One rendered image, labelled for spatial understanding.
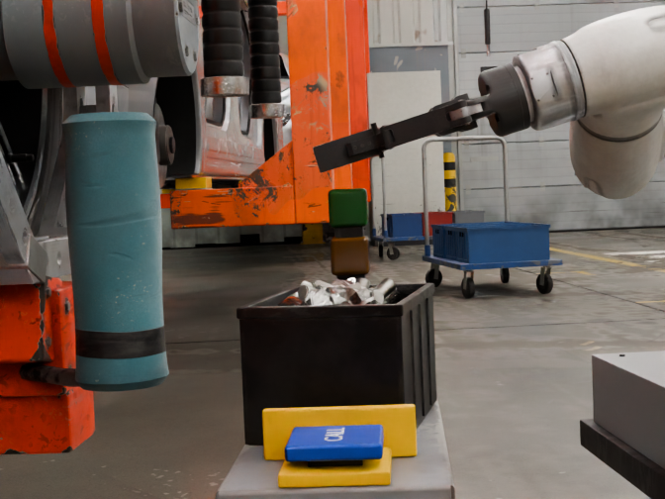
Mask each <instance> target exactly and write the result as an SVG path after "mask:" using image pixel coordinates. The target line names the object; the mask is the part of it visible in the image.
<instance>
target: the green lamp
mask: <svg viewBox="0 0 665 499"><path fill-rule="evenodd" d="M328 196H329V220H330V226H331V227H332V228H352V227H365V226H366V225H367V224H368V201H367V190H366V189H364V188H350V189H332V190H330V191H329V194H328Z"/></svg>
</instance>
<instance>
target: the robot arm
mask: <svg viewBox="0 0 665 499"><path fill-rule="evenodd" d="M478 88H479V91H480V94H481V96H480V97H477V98H474V99H469V96H468V93H465V94H461V95H459V96H456V97H455V98H453V99H451V100H450V101H448V102H445V103H442V104H439V105H435V106H433V107H432V108H430V109H429V110H428V112H426V113H423V114H420V115H418V116H415V117H412V118H409V119H406V120H403V121H400V122H397V123H394V124H391V125H383V126H382V127H380V128H379V127H378V128H377V125H376V123H373V124H370V125H371V129H368V130H365V131H362V132H359V133H356V134H353V135H350V136H346V137H343V138H340V139H337V140H334V141H331V142H328V143H324V144H321V145H318V146H315V147H313V152H314V155H315V158H316V161H317V165H318V168H319V171H320V173H323V172H326V171H329V170H332V169H335V168H338V167H341V166H345V165H348V164H351V163H354V162H357V161H360V160H363V159H366V158H369V157H372V156H375V155H379V158H382V157H385V155H384V151H387V150H392V149H393V148H394V147H397V146H400V145H403V144H406V143H409V142H413V141H416V140H419V139H422V138H425V137H428V136H432V135H436V136H437V137H443V136H446V135H449V134H452V133H455V132H460V133H462V132H466V131H470V130H473V129H475V128H478V125H477V122H476V121H477V120H479V119H482V118H485V117H486V118H487V119H488V120H489V123H490V127H491V128H492V130H493V132H494V133H495V134H496V135H497V136H499V137H503V136H507V135H510V134H512V133H515V132H519V131H522V130H525V129H528V128H529V127H530V126H531V127H532V128H533V129H534V130H536V131H543V130H546V129H549V128H552V127H555V126H558V125H561V124H564V123H568V122H570V129H569V149H570V157H571V162H572V166H573V169H574V171H575V173H576V176H577V177H578V179H579V180H580V182H581V183H582V184H583V186H584V187H586V188H589V189H590V190H591V191H593V192H594V193H596V194H598V195H600V196H603V197H605V198H608V199H613V200H618V199H624V198H627V197H630V196H632V195H634V194H635V193H637V192H638V191H640V190H641V189H642V188H643V187H644V186H645V185H646V184H647V183H648V182H649V180H650V179H651V178H652V176H653V175H654V173H655V170H656V168H657V165H658V162H659V161H661V160H662V159H663V157H664V154H665V5H663V6H653V7H647V8H641V9H636V10H632V11H628V12H624V13H620V14H616V15H613V16H610V17H607V18H605V19H602V20H599V21H597V22H594V23H592V24H590V25H587V26H585V27H583V28H581V29H580V30H578V31H577V32H576V33H574V34H572V35H571V36H569V37H567V38H564V39H562V40H559V41H554V42H551V43H549V44H547V45H544V46H541V47H538V48H535V49H533V50H532V51H530V52H527V53H524V54H520V53H519V54H518V56H514V58H513V61H512V64H510V63H507V64H504V65H501V66H498V67H494V68H491V69H488V70H485V71H482V72H481V73H480V74H479V76H478Z"/></svg>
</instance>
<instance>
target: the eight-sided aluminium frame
mask: <svg viewBox="0 0 665 499"><path fill-rule="evenodd" d="M62 90H63V122H64V121H65V120H66V119H67V118H68V117H69V116H70V115H75V114H85V113H102V112H119V111H118V100H117V85H104V86H95V92H96V105H86V102H85V86H83V87H70V88H66V87H62ZM67 274H71V268H70V258H69V248H68V236H67V226H66V206H65V157H64V134H63V131H62V138H61V142H60V146H59V150H58V154H57V158H56V162H55V166H54V170H53V174H52V179H51V183H50V187H49V191H48V195H47V201H46V205H45V209H44V213H43V217H42V221H41V225H40V229H39V232H38V234H37V235H36V236H35V237H34V235H33V233H32V230H31V228H30V225H29V222H28V220H27V217H26V215H25V212H24V209H23V207H22V204H21V202H20V199H19V196H18V194H17V191H16V189H15V186H14V184H13V181H12V178H11V176H10V173H9V171H8V168H7V165H6V163H5V160H4V158H3V155H2V152H1V150H0V285H15V284H43V283H45V282H46V276H49V277H60V276H63V275H67Z"/></svg>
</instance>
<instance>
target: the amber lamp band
mask: <svg viewBox="0 0 665 499"><path fill-rule="evenodd" d="M330 244H331V268H332V274H333V275H335V276H342V275H365V274H368V272H369V270H370V250H369V238H368V237H367V236H363V237H345V238H335V237H333V238H332V239H331V242H330Z"/></svg>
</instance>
